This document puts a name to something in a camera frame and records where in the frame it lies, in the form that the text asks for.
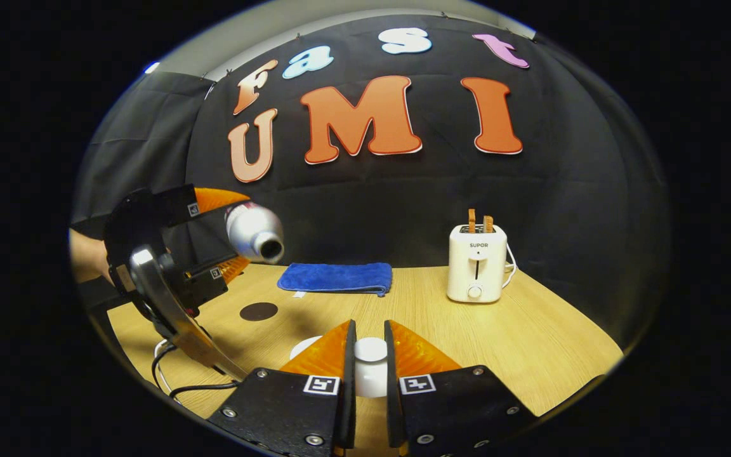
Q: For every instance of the silver water bottle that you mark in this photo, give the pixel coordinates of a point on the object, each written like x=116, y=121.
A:
x=251, y=231

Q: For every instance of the dark round coaster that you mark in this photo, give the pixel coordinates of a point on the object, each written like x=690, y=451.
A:
x=259, y=311

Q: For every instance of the black backdrop cloth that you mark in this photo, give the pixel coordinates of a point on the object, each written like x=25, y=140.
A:
x=403, y=203

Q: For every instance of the white teacup lid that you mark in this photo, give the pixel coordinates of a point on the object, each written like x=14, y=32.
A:
x=371, y=362

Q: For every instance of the blue towel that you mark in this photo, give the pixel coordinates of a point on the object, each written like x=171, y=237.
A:
x=334, y=278

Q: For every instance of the white toaster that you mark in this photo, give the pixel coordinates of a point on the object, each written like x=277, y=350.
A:
x=476, y=266

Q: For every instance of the toast slice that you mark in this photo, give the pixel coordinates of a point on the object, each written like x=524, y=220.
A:
x=488, y=223
x=472, y=221

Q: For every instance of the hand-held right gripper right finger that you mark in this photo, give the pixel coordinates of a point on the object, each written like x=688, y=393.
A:
x=393, y=393

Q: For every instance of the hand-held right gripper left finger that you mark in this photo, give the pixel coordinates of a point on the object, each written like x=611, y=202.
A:
x=348, y=393

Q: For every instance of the white teacup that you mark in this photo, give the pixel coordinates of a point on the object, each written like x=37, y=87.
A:
x=305, y=348

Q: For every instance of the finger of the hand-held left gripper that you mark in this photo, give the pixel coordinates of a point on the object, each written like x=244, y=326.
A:
x=210, y=282
x=213, y=198

